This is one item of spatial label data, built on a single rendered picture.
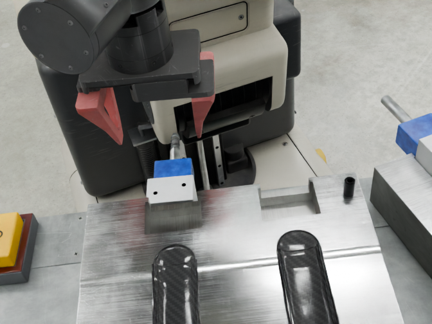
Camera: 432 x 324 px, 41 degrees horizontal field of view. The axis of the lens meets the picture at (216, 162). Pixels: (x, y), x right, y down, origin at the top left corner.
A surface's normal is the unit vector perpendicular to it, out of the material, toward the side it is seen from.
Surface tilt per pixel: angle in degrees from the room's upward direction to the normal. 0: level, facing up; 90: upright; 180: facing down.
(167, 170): 0
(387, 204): 90
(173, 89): 90
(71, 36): 91
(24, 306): 0
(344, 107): 0
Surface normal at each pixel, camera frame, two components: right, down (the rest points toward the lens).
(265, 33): -0.05, -0.60
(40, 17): -0.34, 0.70
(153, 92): 0.02, 0.72
